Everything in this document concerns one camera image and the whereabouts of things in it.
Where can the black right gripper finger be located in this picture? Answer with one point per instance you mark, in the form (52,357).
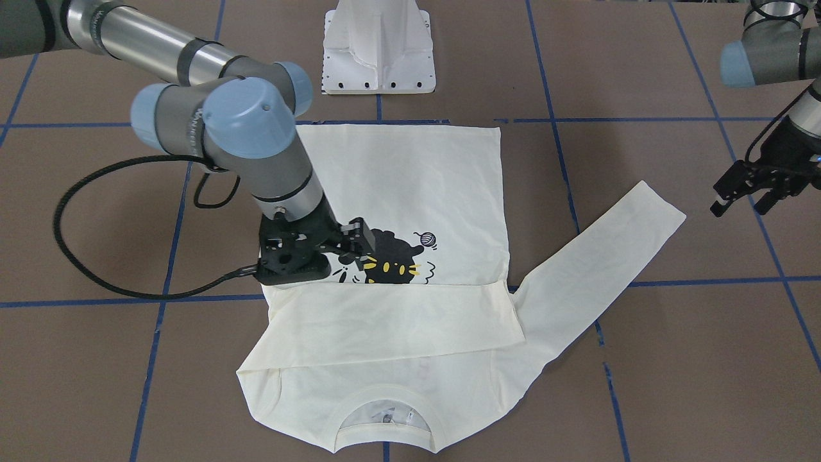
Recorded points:
(357,242)

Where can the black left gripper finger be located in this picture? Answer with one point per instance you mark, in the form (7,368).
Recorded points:
(734,184)
(779,190)

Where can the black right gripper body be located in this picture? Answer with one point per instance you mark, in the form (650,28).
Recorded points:
(319,226)

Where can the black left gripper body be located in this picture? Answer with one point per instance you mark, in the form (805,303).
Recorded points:
(784,153)

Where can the cream long sleeve cat shirt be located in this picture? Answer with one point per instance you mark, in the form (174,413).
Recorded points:
(425,345)

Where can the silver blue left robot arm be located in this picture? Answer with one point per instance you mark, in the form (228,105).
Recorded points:
(776,48)

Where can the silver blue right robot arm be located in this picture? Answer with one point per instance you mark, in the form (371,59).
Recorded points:
(227,110)

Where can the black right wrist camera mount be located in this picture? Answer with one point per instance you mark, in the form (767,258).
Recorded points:
(277,266)

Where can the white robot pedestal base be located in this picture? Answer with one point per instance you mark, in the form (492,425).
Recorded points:
(377,47)

